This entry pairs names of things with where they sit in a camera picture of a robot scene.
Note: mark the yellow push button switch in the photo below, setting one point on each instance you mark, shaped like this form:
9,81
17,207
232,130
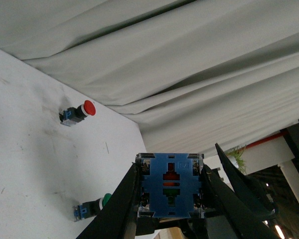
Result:
170,185

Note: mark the red pipe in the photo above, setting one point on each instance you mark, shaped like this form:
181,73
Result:
266,139

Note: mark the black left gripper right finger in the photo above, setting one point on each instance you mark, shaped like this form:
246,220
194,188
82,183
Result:
243,222

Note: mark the green plant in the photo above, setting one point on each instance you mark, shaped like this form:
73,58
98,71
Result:
239,156

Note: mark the white table frame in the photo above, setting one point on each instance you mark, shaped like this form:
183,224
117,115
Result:
275,152

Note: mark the green push button switch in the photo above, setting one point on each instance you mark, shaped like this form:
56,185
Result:
91,208

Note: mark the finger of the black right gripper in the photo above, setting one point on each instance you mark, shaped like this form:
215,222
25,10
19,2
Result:
248,189

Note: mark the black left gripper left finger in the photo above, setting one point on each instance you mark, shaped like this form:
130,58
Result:
118,218

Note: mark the white pleated curtain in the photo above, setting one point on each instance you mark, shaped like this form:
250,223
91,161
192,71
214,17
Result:
190,73

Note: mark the red push button switch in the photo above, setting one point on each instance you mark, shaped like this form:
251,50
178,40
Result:
71,116

